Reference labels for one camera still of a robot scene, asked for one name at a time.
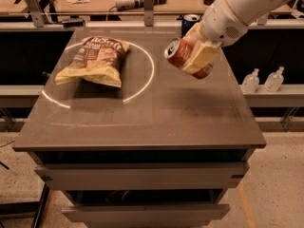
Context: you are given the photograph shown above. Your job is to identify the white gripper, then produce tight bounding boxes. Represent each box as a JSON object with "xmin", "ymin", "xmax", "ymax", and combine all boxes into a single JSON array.
[{"xmin": 181, "ymin": 0, "xmax": 248, "ymax": 75}]

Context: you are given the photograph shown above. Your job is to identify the red coke can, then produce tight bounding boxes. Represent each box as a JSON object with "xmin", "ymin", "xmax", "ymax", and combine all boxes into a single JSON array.
[{"xmin": 164, "ymin": 38, "xmax": 213, "ymax": 79}]

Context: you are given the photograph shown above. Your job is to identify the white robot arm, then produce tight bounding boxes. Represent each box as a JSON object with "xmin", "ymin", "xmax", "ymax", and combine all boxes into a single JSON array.
[{"xmin": 181, "ymin": 0, "xmax": 291, "ymax": 75}]

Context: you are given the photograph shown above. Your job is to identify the blue pepsi can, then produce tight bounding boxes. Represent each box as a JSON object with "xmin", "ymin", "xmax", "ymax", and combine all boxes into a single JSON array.
[{"xmin": 181, "ymin": 14, "xmax": 200, "ymax": 36}]

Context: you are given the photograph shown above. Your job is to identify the left clear sanitizer bottle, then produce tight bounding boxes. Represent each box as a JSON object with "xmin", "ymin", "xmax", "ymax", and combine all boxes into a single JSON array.
[{"xmin": 241, "ymin": 68, "xmax": 259, "ymax": 93}]

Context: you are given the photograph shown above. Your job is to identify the clear sanitizer bottle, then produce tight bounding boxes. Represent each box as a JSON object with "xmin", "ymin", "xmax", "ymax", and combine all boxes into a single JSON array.
[
  {"xmin": 264, "ymin": 66, "xmax": 284, "ymax": 92},
  {"xmin": 241, "ymin": 68, "xmax": 259, "ymax": 93}
]

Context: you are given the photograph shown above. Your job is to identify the right clear sanitizer bottle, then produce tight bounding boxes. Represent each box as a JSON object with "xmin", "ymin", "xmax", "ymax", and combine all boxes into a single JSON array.
[{"xmin": 264, "ymin": 66, "xmax": 284, "ymax": 92}]

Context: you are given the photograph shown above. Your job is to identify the yellow chip bag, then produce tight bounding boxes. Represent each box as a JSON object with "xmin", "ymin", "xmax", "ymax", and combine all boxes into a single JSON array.
[{"xmin": 55, "ymin": 36, "xmax": 130, "ymax": 87}]

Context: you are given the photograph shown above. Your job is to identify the grey drawer cabinet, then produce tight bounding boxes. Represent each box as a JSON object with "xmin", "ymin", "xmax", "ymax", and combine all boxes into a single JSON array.
[{"xmin": 12, "ymin": 26, "xmax": 267, "ymax": 228}]

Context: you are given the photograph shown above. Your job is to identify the lower grey drawer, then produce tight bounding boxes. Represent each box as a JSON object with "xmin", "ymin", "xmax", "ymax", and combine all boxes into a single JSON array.
[{"xmin": 62, "ymin": 204, "xmax": 230, "ymax": 228}]

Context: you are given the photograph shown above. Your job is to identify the grey drawer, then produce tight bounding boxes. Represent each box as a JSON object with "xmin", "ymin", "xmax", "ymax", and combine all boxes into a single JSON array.
[
  {"xmin": 36, "ymin": 161, "xmax": 249, "ymax": 190},
  {"xmin": 62, "ymin": 204, "xmax": 230, "ymax": 228}
]

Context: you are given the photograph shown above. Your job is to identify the upper grey drawer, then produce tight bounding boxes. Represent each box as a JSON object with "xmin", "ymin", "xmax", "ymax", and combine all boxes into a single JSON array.
[{"xmin": 36, "ymin": 161, "xmax": 249, "ymax": 190}]

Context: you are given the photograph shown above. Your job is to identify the right metal bracket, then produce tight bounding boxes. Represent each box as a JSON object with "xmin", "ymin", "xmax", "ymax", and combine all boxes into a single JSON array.
[{"xmin": 256, "ymin": 13, "xmax": 269, "ymax": 26}]

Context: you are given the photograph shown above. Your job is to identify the metal bracket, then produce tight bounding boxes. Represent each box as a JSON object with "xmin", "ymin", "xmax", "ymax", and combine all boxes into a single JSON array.
[
  {"xmin": 24, "ymin": 0, "xmax": 46, "ymax": 28},
  {"xmin": 256, "ymin": 13, "xmax": 269, "ymax": 26},
  {"xmin": 143, "ymin": 0, "xmax": 154, "ymax": 27}
]

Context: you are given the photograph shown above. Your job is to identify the middle metal bracket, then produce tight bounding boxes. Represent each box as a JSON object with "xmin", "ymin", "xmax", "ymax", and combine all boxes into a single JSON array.
[{"xmin": 143, "ymin": 0, "xmax": 154, "ymax": 27}]

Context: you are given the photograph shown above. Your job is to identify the left metal bracket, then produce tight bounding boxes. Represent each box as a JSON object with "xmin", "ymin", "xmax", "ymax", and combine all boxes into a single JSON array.
[{"xmin": 24, "ymin": 0, "xmax": 46, "ymax": 28}]

